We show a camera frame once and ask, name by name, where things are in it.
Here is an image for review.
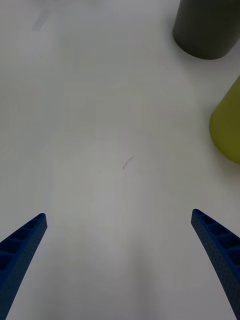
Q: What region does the yellow-green plastic waste bin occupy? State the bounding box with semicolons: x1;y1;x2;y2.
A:
209;75;240;165

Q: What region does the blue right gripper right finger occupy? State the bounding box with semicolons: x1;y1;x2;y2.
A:
191;208;240;320

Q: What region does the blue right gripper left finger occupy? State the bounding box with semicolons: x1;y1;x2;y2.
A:
0;212;48;320

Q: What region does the grey plastic waste bin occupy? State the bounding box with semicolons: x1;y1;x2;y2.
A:
172;0;240;61

